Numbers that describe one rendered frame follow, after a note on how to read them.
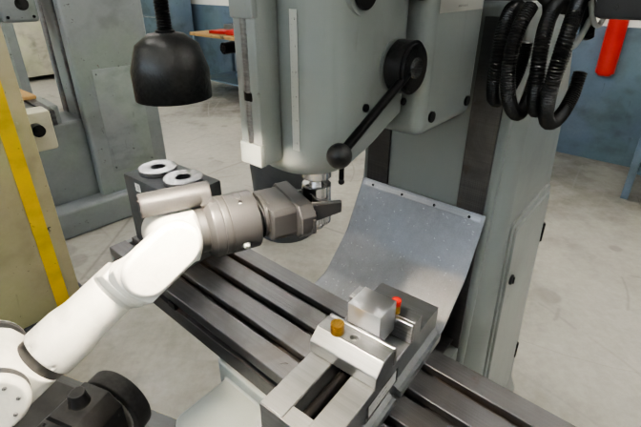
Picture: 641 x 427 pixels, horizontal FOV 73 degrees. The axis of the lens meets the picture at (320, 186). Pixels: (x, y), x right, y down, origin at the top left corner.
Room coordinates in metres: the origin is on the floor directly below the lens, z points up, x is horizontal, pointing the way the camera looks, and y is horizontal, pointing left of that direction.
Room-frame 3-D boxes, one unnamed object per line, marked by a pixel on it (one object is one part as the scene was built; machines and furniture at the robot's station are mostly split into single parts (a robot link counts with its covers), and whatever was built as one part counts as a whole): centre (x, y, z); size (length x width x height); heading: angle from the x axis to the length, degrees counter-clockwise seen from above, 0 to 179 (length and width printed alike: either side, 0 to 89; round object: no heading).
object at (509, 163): (1.09, -0.39, 0.78); 0.50 x 0.46 x 1.56; 140
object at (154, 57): (0.42, 0.14, 1.49); 0.07 x 0.07 x 0.06
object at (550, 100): (0.70, -0.32, 1.45); 0.18 x 0.16 x 0.21; 140
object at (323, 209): (0.60, -0.01, 1.23); 0.06 x 0.02 x 0.03; 118
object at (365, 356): (0.50, -0.05, 1.04); 0.12 x 0.06 x 0.04; 53
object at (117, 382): (0.82, 0.57, 0.50); 0.20 x 0.05 x 0.20; 69
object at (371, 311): (0.55, -0.08, 1.06); 0.06 x 0.05 x 0.06; 53
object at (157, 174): (0.95, 0.36, 1.05); 0.22 x 0.12 x 0.20; 52
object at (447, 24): (0.77, -0.12, 1.47); 0.24 x 0.19 x 0.26; 50
